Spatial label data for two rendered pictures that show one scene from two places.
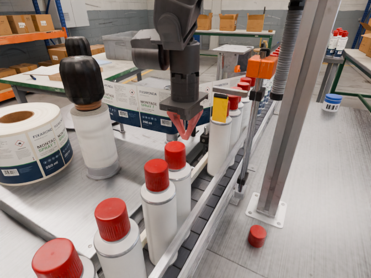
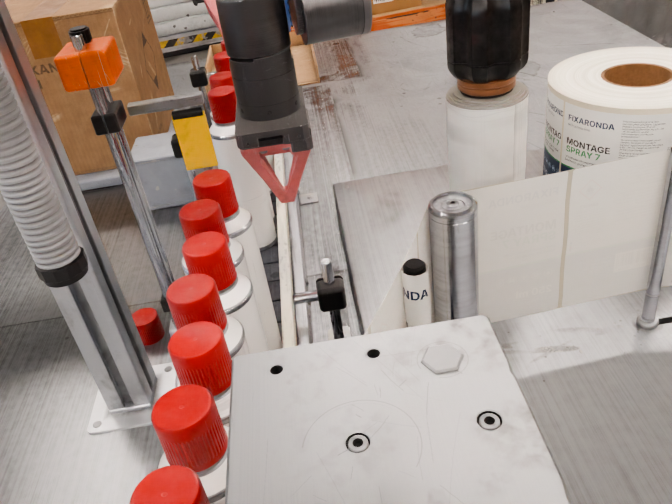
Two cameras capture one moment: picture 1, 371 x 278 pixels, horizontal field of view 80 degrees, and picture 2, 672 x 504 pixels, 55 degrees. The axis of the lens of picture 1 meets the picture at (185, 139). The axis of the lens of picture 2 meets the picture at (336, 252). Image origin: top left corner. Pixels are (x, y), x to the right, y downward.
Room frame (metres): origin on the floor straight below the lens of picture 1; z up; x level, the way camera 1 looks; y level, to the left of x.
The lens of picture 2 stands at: (0.96, -0.24, 1.33)
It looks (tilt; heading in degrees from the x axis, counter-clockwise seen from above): 34 degrees down; 151
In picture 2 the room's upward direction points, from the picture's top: 9 degrees counter-clockwise
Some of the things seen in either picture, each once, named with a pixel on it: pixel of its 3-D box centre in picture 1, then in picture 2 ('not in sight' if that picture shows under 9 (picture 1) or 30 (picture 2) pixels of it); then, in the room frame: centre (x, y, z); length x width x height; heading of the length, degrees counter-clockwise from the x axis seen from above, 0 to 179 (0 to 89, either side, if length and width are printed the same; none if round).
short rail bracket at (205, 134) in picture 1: (209, 143); not in sight; (0.60, -0.08, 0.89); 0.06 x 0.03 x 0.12; 62
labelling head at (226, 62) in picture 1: (231, 84); not in sight; (0.83, -0.18, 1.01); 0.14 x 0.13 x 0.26; 152
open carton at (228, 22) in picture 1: (228, 21); not in sight; (5.98, -1.02, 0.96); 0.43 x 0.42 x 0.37; 66
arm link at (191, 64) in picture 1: (181, 57); (260, 19); (0.44, 0.01, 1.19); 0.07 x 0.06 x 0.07; 69
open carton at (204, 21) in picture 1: (202, 21); not in sight; (6.21, -0.44, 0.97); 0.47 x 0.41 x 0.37; 155
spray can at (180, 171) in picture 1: (176, 194); (240, 171); (0.28, 0.02, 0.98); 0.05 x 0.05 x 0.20
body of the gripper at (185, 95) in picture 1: (184, 89); (266, 89); (0.43, 0.00, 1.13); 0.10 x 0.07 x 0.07; 152
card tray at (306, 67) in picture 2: not in sight; (260, 62); (-0.46, 0.42, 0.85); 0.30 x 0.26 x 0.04; 152
